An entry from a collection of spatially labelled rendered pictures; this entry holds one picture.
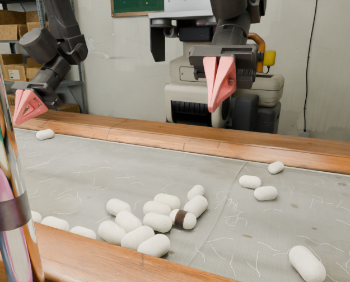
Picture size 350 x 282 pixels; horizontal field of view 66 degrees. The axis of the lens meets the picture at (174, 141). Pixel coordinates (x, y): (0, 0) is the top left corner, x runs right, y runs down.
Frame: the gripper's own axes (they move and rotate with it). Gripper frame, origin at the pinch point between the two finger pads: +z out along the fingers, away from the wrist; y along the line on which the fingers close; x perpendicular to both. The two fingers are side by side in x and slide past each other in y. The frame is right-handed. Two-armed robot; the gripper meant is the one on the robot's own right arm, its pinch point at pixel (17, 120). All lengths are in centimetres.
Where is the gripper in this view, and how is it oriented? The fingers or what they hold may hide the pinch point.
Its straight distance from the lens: 71.8
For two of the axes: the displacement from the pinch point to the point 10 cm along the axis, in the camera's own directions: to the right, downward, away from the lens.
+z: -2.9, 8.2, -4.9
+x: 2.2, 5.5, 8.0
